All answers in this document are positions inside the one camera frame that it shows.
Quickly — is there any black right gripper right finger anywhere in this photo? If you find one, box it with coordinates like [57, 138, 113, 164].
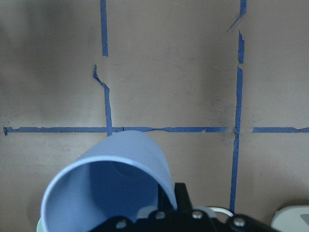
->
[174, 183, 193, 213]

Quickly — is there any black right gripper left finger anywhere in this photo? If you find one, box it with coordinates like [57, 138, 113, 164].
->
[151, 184, 174, 214]

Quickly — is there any blue cup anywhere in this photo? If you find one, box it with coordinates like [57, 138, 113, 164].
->
[41, 130, 177, 232]

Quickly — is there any cream toaster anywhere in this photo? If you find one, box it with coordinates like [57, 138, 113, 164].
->
[271, 205, 309, 232]

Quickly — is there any green bowl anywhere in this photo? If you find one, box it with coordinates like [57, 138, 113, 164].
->
[36, 218, 45, 232]

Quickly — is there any white toaster power cable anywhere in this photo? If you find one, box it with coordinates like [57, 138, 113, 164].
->
[207, 206, 234, 217]

